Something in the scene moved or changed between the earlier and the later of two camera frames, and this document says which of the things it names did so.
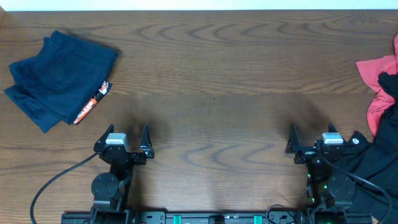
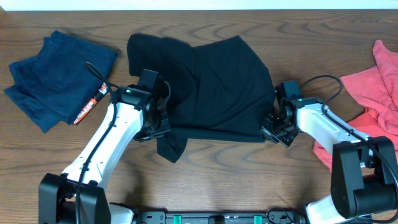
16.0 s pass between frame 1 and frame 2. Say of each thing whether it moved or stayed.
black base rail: stayed
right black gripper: moved
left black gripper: moved
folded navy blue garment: stayed
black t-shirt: moved
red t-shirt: moved
